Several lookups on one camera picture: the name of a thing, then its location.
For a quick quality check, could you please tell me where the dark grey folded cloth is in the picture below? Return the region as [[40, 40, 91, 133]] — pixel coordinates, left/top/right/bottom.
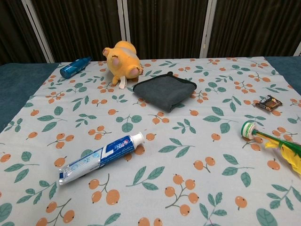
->
[[132, 71, 198, 113]]

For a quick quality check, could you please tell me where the floral fruit print tablecloth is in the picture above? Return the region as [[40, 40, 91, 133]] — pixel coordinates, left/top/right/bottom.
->
[[0, 56, 301, 226]]

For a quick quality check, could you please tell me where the yellow plush toy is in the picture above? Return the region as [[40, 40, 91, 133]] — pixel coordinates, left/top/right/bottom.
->
[[103, 40, 144, 89]]

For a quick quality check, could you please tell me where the blue white toothpaste tube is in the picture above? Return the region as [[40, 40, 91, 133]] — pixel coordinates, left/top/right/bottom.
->
[[58, 131, 144, 186]]

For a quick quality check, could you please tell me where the dark folding screen partition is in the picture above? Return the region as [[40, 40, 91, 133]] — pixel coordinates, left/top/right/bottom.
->
[[0, 0, 301, 66]]

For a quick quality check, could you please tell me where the blue spray bottle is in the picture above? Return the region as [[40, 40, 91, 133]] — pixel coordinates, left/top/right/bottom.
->
[[59, 56, 92, 79]]

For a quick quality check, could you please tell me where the brown snack packet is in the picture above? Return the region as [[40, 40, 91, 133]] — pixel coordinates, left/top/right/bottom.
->
[[253, 94, 283, 113]]

